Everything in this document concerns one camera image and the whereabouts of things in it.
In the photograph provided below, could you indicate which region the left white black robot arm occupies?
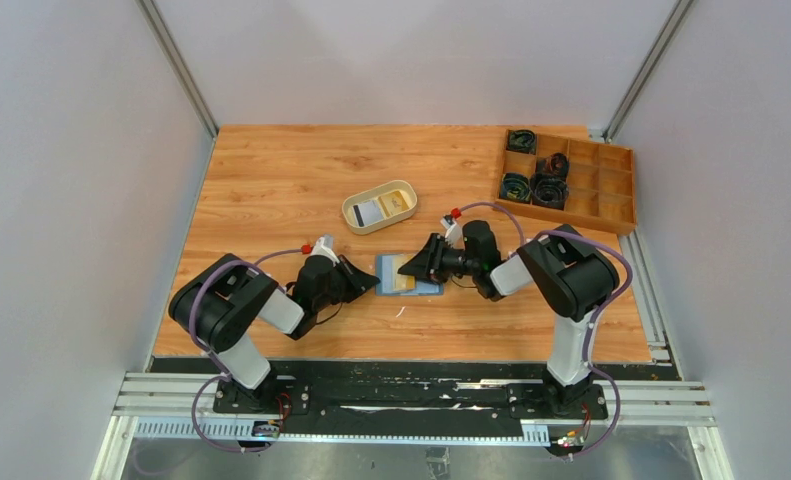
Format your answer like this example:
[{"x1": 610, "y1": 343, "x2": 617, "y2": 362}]
[{"x1": 168, "y1": 253, "x2": 380, "y2": 413}]

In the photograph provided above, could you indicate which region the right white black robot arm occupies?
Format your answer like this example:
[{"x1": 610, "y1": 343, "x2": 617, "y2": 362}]
[{"x1": 398, "y1": 220, "x2": 620, "y2": 418}]

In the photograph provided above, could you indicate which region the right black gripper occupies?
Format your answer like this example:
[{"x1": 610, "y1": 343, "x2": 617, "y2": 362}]
[{"x1": 399, "y1": 232, "x2": 481, "y2": 285}]

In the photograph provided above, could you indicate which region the rolled black belt middle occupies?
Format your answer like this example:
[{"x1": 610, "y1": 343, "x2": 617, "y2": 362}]
[{"x1": 535, "y1": 152, "x2": 570, "y2": 180}]

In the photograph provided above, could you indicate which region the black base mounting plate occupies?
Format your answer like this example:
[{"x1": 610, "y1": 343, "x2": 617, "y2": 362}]
[{"x1": 149, "y1": 357, "x2": 681, "y2": 440}]

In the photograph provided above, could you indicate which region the gold yellow credit card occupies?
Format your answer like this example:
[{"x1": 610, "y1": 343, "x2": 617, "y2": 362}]
[{"x1": 392, "y1": 273, "x2": 416, "y2": 293}]

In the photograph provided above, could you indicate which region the rolled dark belt left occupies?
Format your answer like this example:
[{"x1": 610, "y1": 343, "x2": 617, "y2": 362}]
[{"x1": 498, "y1": 172, "x2": 531, "y2": 204}]

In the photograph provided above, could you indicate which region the wooden compartment organizer box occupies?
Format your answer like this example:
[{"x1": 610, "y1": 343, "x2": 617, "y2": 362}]
[{"x1": 494, "y1": 129, "x2": 637, "y2": 236}]

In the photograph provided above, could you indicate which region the yellow card in tray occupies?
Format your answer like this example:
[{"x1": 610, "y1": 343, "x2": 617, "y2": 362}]
[{"x1": 379, "y1": 190, "x2": 410, "y2": 217}]

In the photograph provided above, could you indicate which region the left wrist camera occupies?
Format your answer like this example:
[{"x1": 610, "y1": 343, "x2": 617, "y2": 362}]
[{"x1": 301, "y1": 234, "x2": 339, "y2": 263}]

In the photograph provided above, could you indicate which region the cream oval tray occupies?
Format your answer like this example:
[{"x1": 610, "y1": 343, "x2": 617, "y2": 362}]
[{"x1": 341, "y1": 180, "x2": 418, "y2": 235}]

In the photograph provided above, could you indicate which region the aluminium rail frame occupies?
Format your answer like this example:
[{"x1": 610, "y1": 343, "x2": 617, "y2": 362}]
[{"x1": 93, "y1": 373, "x2": 733, "y2": 479}]

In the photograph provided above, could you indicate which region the rolled black belt large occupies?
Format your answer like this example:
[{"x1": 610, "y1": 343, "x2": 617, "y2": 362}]
[{"x1": 530, "y1": 175, "x2": 569, "y2": 210}]

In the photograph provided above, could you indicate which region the grey striped credit card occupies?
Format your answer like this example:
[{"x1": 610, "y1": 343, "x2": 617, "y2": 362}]
[{"x1": 352, "y1": 199, "x2": 385, "y2": 227}]

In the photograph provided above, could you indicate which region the blue leather card holder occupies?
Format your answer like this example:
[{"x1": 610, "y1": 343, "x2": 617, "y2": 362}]
[{"x1": 375, "y1": 254, "x2": 443, "y2": 296}]

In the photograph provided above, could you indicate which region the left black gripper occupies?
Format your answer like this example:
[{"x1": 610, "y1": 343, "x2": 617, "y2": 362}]
[{"x1": 315, "y1": 256, "x2": 379, "y2": 314}]

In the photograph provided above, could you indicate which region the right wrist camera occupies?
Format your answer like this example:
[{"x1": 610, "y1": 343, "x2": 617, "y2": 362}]
[{"x1": 440, "y1": 208, "x2": 463, "y2": 247}]

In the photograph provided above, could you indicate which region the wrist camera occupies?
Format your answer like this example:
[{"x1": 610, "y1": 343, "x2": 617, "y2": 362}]
[
  {"x1": 301, "y1": 234, "x2": 339, "y2": 263},
  {"x1": 440, "y1": 208, "x2": 463, "y2": 247}
]

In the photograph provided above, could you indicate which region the rolled black belt top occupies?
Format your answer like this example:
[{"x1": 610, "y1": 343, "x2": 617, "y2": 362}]
[{"x1": 506, "y1": 129, "x2": 537, "y2": 154}]

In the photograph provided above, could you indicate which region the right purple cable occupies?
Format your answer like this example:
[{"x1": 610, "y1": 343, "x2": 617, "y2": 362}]
[{"x1": 450, "y1": 201, "x2": 635, "y2": 458}]

